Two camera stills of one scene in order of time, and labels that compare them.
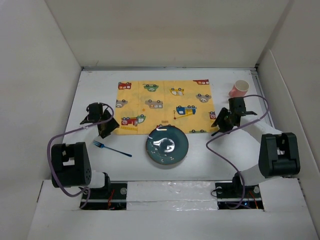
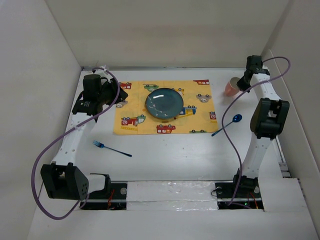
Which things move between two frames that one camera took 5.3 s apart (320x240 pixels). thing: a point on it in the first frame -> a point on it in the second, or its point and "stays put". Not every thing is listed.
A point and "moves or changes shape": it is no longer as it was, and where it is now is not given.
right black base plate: [229, 196] stays put
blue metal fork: [101, 146] stays put
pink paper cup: [239, 89] moves or changes shape
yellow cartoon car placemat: [141, 106] stays put
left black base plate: [113, 196] stays put
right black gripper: [219, 120] -> [241, 85]
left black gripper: [112, 125] -> [113, 86]
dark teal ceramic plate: [167, 145] -> [164, 103]
